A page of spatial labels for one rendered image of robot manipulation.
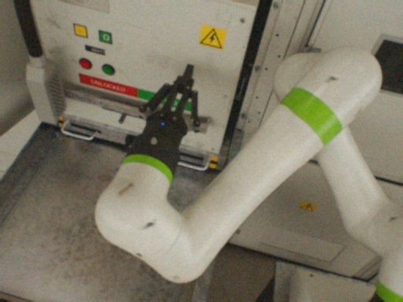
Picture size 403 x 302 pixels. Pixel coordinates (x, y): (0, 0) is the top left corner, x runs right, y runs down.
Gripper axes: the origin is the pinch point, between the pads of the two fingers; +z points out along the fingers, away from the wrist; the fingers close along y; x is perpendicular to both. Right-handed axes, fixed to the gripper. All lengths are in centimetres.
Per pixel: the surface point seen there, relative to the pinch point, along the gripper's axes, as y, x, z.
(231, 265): 30, -123, 15
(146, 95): -11.1, -14.5, 6.3
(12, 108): -55, -36, 7
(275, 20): 15.9, 3.8, 25.1
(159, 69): -8.0, -4.9, 6.4
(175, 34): -4.8, 5.8, 6.4
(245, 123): 16.6, -34.3, 24.8
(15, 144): -75, -81, 23
